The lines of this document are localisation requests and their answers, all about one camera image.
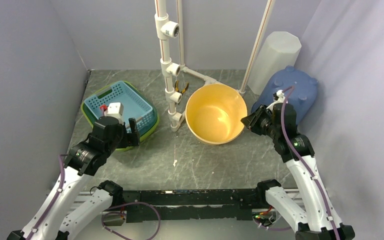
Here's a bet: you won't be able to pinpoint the teal perforated plastic basket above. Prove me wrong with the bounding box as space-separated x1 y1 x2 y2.
83 80 156 137

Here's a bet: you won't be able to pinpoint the white PVC pipe frame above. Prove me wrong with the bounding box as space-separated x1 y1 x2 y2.
153 0 277 133

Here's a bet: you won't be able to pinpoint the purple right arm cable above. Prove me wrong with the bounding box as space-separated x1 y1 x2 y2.
253 86 341 240

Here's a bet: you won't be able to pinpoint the green plastic tray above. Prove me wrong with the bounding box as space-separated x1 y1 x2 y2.
81 80 160 143

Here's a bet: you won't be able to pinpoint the yellow handled pliers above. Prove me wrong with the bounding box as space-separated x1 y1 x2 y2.
174 80 189 95

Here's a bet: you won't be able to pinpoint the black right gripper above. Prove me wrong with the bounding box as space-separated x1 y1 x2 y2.
241 103 280 139

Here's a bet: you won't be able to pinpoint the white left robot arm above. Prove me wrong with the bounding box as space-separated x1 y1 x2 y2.
7 116 140 240

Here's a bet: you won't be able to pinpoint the white octagonal plastic container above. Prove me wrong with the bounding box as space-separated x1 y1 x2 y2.
247 31 302 95

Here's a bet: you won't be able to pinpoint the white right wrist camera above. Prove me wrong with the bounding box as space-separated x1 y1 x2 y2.
266 90 286 111

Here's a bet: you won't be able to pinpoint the black base bar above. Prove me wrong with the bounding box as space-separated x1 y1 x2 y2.
109 188 273 223

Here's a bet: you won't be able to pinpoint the cream yellow bucket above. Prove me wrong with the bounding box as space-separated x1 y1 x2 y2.
185 83 248 146

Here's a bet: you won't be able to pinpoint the blue and cream bucket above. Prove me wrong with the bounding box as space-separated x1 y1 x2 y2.
251 66 319 124

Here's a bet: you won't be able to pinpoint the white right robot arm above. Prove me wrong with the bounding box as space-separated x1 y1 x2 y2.
240 103 356 240

